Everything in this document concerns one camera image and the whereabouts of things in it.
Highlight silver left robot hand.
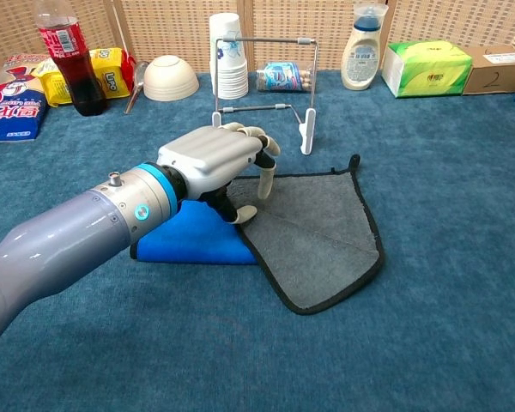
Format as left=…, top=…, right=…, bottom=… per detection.
left=156, top=122, right=282, bottom=225

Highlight grey and blue cloth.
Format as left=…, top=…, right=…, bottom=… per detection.
left=130, top=154, right=386, bottom=317

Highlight metal rack with white feet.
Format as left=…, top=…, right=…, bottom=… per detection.
left=211, top=36, right=318, bottom=156

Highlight stack of white paper cups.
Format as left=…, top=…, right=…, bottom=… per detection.
left=209, top=12, right=250, bottom=100

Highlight cream upturned bowl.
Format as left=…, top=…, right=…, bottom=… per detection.
left=142, top=54, right=201, bottom=103

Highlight small blue packet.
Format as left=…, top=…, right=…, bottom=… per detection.
left=255, top=61, right=317, bottom=94

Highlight metal spoon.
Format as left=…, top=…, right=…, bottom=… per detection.
left=123, top=60, right=150, bottom=116

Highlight yellow Lipo snack bag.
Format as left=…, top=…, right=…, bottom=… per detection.
left=31, top=46, right=137, bottom=108

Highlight woven bamboo folding screen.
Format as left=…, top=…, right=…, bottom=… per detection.
left=0, top=0, right=515, bottom=74

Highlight cola bottle with red label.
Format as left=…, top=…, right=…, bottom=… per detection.
left=33, top=0, right=109, bottom=118

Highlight white lotion jar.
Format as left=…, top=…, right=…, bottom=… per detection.
left=340, top=2, right=390, bottom=92

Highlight red white blue snack bag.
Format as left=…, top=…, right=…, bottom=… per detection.
left=0, top=52, right=52, bottom=145

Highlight green tissue box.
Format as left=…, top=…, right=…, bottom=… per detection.
left=380, top=39, right=474, bottom=99

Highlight blue carpet table cover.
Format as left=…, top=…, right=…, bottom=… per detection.
left=0, top=70, right=515, bottom=412

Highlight brown cardboard box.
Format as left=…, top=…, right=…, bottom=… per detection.
left=462, top=44, right=515, bottom=96

